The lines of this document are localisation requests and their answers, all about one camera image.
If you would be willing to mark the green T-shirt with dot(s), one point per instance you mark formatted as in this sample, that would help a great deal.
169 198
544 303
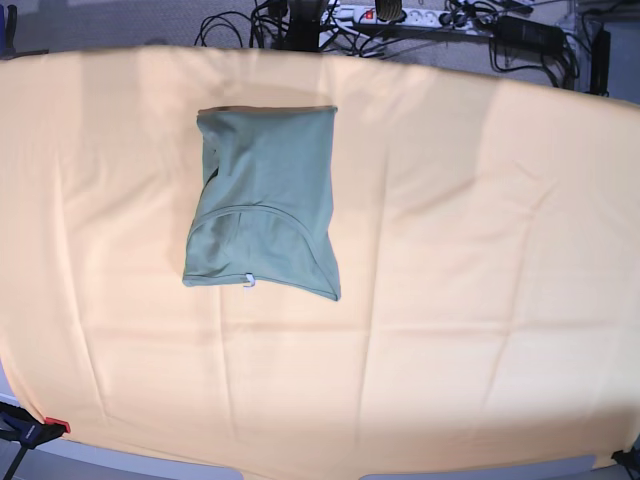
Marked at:
267 202

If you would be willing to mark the yellow table cloth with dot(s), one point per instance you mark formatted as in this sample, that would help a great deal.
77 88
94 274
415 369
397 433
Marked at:
487 238

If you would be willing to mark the white power strip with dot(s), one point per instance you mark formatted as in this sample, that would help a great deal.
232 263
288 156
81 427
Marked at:
412 18

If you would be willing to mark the black power adapter brick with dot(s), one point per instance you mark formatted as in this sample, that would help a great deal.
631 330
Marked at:
530 36

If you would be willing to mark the black box right background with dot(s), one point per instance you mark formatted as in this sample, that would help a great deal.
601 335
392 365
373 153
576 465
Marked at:
600 62

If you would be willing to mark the blue red clamp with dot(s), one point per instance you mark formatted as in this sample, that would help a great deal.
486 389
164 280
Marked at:
28 432

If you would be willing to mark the black clamp right corner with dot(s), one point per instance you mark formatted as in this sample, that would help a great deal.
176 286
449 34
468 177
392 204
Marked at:
628 459

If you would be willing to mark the black table leg post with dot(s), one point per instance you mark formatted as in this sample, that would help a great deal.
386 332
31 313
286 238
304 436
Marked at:
304 25

